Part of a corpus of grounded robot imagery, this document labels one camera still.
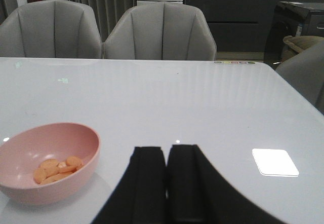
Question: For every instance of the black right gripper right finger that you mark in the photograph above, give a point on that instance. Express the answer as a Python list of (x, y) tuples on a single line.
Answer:
[(198, 193)]

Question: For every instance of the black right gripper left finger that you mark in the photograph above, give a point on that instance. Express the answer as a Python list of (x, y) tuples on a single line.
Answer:
[(140, 195)]

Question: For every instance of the orange ham slices pile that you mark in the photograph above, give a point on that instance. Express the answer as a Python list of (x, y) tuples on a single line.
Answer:
[(52, 170)]

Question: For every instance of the pink plastic bowl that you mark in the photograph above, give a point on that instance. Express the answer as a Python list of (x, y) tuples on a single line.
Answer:
[(24, 152)]

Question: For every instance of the grey chair at table side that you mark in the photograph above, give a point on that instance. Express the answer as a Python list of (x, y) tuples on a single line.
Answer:
[(304, 72)]

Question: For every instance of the right grey upholstered chair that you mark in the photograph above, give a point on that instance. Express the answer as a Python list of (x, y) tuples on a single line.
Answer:
[(161, 31)]

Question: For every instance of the grey upholstered chair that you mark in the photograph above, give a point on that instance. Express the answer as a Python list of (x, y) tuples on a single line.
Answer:
[(51, 29), (161, 31)]

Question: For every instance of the tan cushion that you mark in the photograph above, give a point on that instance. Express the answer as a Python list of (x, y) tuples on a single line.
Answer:
[(293, 45)]

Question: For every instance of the grey counter with white top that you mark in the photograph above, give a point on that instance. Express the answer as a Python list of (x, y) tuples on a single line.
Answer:
[(239, 26)]

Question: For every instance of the left grey upholstered chair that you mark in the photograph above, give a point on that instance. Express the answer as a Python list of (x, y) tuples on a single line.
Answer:
[(51, 29)]

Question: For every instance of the dark glossy appliance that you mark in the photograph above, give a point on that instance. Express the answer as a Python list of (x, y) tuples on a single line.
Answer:
[(295, 19)]

